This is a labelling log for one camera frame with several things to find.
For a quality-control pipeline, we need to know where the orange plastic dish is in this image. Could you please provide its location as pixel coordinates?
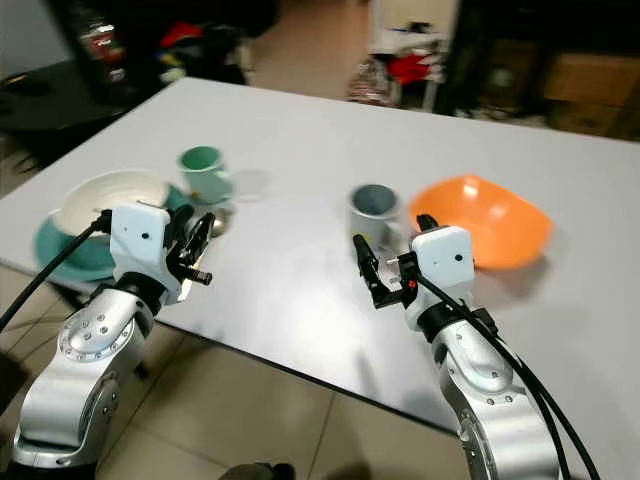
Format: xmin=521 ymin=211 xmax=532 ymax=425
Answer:
xmin=408 ymin=174 xmax=554 ymax=271

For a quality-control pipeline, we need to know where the grey mug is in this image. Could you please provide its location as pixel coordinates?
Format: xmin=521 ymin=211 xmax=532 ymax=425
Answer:
xmin=348 ymin=184 xmax=401 ymax=251

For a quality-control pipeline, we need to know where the mint green mug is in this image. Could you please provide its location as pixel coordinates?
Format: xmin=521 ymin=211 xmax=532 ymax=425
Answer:
xmin=178 ymin=146 xmax=236 ymax=206

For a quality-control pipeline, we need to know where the cream ceramic bowl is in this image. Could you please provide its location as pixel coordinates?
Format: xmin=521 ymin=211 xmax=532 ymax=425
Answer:
xmin=57 ymin=168 xmax=173 ymax=236

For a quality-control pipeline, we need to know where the teal plate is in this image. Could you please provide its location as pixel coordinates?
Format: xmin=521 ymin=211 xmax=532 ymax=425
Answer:
xmin=35 ymin=185 xmax=191 ymax=283

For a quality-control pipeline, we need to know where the red cloth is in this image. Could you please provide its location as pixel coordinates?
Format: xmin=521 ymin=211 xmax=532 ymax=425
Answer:
xmin=390 ymin=52 xmax=441 ymax=87

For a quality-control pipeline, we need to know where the black round side table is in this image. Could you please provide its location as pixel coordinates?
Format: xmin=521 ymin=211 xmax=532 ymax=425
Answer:
xmin=0 ymin=60 xmax=161 ymax=166

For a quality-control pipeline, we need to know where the white rack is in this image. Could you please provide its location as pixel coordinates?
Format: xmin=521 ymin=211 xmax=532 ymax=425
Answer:
xmin=365 ymin=20 xmax=451 ymax=111

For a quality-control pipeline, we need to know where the dark bottle red label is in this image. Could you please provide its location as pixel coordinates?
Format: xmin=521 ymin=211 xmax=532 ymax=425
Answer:
xmin=75 ymin=5 xmax=136 ymax=96

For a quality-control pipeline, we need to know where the dark cabinet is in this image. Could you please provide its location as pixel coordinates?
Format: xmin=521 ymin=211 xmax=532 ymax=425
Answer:
xmin=445 ymin=0 xmax=640 ymax=133

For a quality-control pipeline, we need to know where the dark robot foot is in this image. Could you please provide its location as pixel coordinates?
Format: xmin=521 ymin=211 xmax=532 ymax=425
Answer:
xmin=220 ymin=462 xmax=296 ymax=480

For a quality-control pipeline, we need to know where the plain brown cardboard box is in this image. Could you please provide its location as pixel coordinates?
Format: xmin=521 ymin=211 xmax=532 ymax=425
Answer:
xmin=545 ymin=50 xmax=640 ymax=107

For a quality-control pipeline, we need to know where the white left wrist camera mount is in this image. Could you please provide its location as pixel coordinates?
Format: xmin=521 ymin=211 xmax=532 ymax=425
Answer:
xmin=110 ymin=202 xmax=173 ymax=296

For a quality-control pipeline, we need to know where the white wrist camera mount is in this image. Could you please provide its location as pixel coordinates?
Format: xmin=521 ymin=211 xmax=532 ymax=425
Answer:
xmin=405 ymin=226 xmax=475 ymax=331
xmin=110 ymin=202 xmax=173 ymax=296

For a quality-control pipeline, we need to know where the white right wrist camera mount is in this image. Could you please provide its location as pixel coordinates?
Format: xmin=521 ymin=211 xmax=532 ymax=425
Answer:
xmin=405 ymin=226 xmax=475 ymax=331

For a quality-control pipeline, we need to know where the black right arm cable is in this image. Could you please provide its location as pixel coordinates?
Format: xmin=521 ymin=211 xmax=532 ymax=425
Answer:
xmin=415 ymin=275 xmax=601 ymax=480

